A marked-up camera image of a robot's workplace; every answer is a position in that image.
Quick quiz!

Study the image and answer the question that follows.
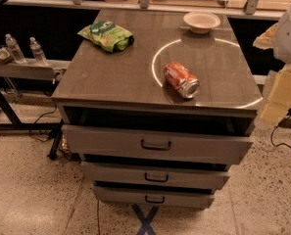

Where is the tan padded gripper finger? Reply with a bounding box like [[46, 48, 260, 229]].
[[253, 23, 277, 50], [260, 64, 291, 126]]

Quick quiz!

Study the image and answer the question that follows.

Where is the grey top drawer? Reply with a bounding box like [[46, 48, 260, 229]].
[[63, 124, 253, 165]]

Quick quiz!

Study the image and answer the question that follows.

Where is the grey drawer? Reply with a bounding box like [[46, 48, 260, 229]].
[[80, 162, 230, 191], [93, 186, 215, 210], [63, 124, 253, 165]]

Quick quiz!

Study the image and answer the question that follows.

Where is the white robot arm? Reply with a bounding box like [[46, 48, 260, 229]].
[[253, 7, 291, 126]]

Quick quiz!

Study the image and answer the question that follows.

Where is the grey drawer cabinet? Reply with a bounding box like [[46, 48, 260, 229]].
[[53, 10, 263, 197]]

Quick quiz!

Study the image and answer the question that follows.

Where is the grey middle drawer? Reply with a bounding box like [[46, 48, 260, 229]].
[[80, 162, 230, 191]]

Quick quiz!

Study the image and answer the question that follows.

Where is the grey bottom drawer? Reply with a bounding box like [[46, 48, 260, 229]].
[[93, 186, 215, 210]]

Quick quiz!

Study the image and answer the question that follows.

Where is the white bowl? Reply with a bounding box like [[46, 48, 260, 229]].
[[183, 12, 220, 34]]

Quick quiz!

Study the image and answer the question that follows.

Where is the red soda can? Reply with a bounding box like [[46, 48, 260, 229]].
[[163, 62, 200, 99]]

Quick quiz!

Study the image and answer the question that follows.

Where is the green chip bag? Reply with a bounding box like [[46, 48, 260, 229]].
[[77, 21, 134, 53]]

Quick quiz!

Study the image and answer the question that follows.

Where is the blue tape cross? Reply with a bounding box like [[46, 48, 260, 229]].
[[131, 204, 159, 235]]

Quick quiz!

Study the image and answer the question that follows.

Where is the clear water bottle right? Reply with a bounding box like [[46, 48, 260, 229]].
[[29, 37, 48, 66]]

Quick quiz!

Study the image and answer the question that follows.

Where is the clear water bottle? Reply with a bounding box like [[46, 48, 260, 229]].
[[5, 33, 25, 64], [29, 37, 48, 66]]

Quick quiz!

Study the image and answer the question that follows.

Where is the grey side bench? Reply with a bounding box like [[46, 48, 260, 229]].
[[0, 59, 70, 160]]

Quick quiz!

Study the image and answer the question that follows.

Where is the clear water bottle left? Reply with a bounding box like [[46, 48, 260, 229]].
[[5, 33, 25, 64]]

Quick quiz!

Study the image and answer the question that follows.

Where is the small dark basket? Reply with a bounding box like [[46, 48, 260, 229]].
[[0, 44, 14, 65]]

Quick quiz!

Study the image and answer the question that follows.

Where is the grey back counter rail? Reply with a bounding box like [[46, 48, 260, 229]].
[[3, 0, 291, 22]]

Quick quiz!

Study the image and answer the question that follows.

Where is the black floor cable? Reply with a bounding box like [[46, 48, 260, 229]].
[[27, 102, 65, 143]]

